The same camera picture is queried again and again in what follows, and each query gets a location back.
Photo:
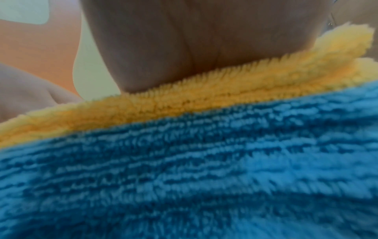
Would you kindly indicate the person's left hand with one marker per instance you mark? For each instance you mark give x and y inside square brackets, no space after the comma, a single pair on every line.
[23,93]

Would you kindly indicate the person's right hand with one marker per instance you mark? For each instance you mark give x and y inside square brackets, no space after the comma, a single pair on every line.
[206,30]

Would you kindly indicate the yellow towel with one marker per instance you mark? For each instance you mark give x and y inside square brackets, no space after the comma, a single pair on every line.
[206,93]

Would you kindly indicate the blue towel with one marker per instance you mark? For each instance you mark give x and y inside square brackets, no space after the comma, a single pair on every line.
[177,175]

